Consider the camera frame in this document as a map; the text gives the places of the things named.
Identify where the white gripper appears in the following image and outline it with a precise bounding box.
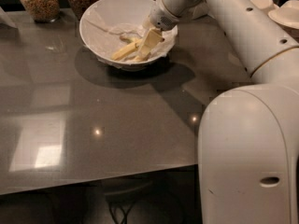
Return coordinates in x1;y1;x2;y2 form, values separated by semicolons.
134;0;181;62

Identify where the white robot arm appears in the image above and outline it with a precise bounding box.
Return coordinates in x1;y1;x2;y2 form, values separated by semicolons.
148;0;299;224

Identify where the white paper bowl liner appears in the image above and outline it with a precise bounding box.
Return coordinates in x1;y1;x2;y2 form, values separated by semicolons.
79;7;178;71

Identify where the large white bowl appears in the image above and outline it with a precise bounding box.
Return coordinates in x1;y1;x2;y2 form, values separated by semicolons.
79;0;178;71

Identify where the left glass cereal jar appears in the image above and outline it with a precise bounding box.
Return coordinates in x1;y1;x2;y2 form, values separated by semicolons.
20;0;60;22

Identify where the stack of small white bowls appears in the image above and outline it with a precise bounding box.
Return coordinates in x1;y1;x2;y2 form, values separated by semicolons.
250;0;278;14

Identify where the stack of beige plates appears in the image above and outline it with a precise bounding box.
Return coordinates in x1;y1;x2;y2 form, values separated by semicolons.
268;0;299;29

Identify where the white paper at left edge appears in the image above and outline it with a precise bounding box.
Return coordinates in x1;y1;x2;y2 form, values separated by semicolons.
0;7;17;28

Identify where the dark chair under table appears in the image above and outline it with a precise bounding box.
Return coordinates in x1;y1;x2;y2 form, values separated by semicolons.
102;176;176;224

